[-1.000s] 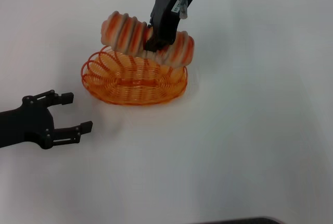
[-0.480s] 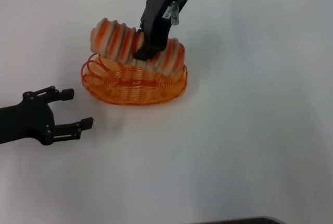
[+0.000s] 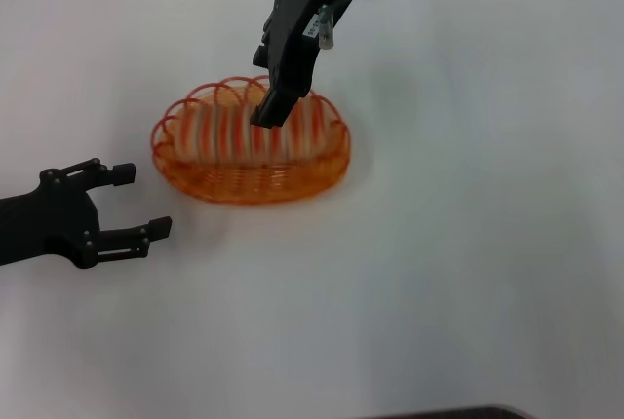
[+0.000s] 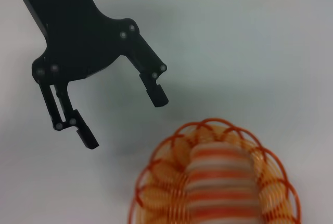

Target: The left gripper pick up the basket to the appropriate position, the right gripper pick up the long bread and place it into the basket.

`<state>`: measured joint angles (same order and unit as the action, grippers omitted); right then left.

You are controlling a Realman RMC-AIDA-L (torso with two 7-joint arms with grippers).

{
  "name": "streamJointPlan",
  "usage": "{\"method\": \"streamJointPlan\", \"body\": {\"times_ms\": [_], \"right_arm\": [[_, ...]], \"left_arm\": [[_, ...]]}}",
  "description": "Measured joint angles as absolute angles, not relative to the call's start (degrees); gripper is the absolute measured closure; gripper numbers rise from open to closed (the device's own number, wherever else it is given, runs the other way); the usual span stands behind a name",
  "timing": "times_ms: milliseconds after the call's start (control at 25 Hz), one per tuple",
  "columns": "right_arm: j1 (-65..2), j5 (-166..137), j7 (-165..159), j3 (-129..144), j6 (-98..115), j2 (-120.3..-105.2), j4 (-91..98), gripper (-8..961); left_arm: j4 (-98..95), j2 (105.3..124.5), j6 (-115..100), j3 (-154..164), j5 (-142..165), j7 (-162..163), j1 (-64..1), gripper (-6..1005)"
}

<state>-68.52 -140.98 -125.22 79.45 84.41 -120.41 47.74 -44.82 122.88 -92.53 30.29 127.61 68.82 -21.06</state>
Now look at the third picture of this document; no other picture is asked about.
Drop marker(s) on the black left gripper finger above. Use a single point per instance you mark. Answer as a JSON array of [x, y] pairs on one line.
[[158, 228], [124, 174]]

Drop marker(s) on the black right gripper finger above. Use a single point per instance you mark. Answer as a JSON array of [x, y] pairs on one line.
[[275, 109], [263, 56]]

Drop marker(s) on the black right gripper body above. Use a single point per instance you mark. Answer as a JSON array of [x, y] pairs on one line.
[[302, 39]]

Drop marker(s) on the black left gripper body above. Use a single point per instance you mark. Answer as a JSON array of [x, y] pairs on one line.
[[49, 219]]

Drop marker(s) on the orange striped bread loaf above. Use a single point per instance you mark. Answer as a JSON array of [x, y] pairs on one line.
[[219, 136]]

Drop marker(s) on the dark curved robot base edge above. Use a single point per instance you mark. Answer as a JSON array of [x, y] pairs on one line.
[[453, 413]]

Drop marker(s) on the small silver connector plug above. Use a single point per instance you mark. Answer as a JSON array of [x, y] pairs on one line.
[[324, 34]]

